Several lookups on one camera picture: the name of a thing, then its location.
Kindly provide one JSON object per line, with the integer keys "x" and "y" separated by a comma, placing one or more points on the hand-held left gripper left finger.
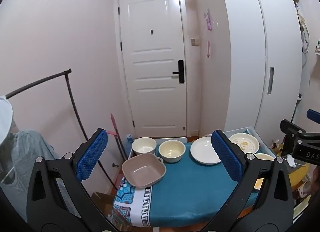
{"x": 92, "y": 156}

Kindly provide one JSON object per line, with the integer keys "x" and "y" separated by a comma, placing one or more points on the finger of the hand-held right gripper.
{"x": 290, "y": 126}
{"x": 314, "y": 116}

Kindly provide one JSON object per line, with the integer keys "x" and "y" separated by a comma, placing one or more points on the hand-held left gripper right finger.
{"x": 226, "y": 158}

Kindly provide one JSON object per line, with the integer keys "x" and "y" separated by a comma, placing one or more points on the plain white plate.
{"x": 202, "y": 151}

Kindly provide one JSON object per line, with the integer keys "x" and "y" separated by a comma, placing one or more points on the patterned cream plate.
{"x": 246, "y": 142}

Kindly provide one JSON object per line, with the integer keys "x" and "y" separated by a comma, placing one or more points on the white dish rack tray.
{"x": 250, "y": 129}

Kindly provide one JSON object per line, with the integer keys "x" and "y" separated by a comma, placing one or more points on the pink square bowl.
{"x": 142, "y": 172}

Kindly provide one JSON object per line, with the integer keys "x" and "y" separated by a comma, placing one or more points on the small cream plate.
{"x": 265, "y": 157}

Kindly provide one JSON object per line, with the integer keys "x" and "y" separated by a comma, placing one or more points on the blue water bottle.
{"x": 129, "y": 140}

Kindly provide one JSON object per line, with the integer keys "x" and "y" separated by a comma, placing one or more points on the brown cardboard box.
{"x": 102, "y": 202}

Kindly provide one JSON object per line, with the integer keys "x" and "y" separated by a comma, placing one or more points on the teal patterned tablecloth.
{"x": 190, "y": 192}

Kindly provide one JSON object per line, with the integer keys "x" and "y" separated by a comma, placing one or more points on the white round bowl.
{"x": 143, "y": 146}

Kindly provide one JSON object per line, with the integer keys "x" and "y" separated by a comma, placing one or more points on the cream round bowl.
{"x": 172, "y": 151}

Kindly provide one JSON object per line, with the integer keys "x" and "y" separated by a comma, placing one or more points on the black clothes rack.
{"x": 72, "y": 102}

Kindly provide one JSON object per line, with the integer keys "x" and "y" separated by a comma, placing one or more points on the white open shelf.
{"x": 317, "y": 51}

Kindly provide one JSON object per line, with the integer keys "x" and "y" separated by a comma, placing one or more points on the grey garment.
{"x": 22, "y": 152}

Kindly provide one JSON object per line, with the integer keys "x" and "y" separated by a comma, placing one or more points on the white wardrobe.
{"x": 250, "y": 59}

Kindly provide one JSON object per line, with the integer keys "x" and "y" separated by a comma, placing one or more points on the white cap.
{"x": 5, "y": 117}

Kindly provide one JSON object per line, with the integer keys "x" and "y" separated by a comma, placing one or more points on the white panelled door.
{"x": 150, "y": 54}

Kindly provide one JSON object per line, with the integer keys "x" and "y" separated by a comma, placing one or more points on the pink wall sticker strip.
{"x": 208, "y": 49}

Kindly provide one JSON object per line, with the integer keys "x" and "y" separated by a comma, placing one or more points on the wall switch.
{"x": 194, "y": 42}

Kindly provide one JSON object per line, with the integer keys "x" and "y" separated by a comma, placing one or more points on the purple wall decoration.
{"x": 209, "y": 19}

